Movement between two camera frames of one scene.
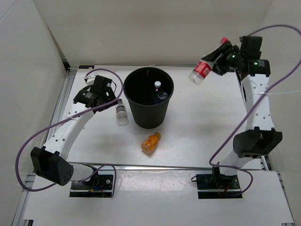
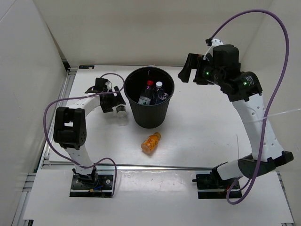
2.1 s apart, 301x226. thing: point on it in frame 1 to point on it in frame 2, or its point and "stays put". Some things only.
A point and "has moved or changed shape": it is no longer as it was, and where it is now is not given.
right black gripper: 218,68 to 192,62
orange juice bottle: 150,142 stays put
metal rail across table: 143,165 stays put
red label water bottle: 203,68 has moved or changed shape
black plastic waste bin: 138,86 stays put
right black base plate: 213,186 stays put
